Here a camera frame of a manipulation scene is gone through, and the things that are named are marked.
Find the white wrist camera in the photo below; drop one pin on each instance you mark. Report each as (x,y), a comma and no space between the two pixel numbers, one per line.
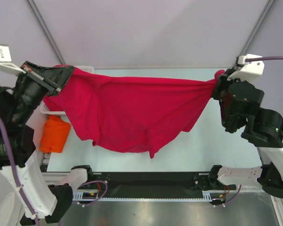
(247,68)
(6,64)

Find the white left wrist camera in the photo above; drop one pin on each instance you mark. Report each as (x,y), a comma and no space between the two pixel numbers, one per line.
(6,64)

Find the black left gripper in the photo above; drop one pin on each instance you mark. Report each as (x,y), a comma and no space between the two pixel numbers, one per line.
(54,78)

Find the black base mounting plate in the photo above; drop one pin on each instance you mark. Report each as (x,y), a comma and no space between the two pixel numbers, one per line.
(159,185)

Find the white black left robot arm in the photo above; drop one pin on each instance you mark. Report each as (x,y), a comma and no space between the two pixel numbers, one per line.
(18,158)

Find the white plastic laundry basket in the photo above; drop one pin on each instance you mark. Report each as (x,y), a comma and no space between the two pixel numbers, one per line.
(43,107)

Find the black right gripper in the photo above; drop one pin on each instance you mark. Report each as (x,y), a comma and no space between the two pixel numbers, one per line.
(222,80)

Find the orange folded t shirt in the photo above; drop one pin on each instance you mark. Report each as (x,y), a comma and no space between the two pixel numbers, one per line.
(55,134)

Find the white slotted cable duct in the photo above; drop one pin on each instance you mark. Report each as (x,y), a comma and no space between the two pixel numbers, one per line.
(205,197)

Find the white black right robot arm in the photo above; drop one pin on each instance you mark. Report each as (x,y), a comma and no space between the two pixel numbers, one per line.
(239,103)

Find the red t shirt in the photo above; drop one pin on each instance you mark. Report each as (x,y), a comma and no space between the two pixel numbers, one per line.
(131,114)

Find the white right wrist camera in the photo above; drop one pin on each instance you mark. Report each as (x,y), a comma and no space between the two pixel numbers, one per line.
(247,68)

